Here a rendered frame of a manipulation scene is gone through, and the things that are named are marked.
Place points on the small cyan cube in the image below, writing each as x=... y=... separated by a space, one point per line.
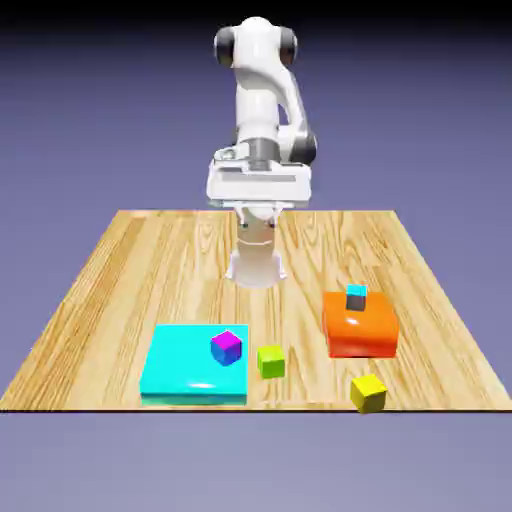
x=356 y=297

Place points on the large orange box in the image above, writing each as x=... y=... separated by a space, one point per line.
x=360 y=330

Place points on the small yellow cube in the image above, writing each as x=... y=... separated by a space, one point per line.
x=368 y=393

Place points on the small green cube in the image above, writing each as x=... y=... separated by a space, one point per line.
x=271 y=361

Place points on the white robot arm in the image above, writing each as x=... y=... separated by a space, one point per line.
x=256 y=100

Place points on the large cyan box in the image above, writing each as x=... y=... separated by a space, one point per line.
x=194 y=362

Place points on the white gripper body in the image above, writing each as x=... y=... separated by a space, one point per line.
x=258 y=186

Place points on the small magenta cube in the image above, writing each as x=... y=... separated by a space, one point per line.
x=226 y=347

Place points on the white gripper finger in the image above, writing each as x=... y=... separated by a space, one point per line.
x=242 y=218
x=274 y=216

